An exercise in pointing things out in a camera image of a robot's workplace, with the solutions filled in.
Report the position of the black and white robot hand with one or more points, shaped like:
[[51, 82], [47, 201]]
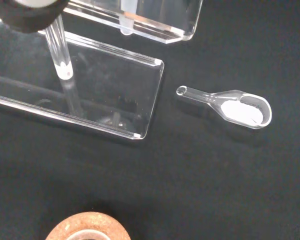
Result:
[[27, 15]]

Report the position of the clear acrylic funnel stand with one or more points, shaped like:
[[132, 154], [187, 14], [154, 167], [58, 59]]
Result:
[[110, 95]]

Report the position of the glass weighing funnel with powder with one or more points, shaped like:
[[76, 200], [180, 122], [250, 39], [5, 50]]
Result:
[[240, 112]]

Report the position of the black bench cloth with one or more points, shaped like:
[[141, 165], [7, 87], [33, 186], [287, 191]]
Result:
[[215, 175]]

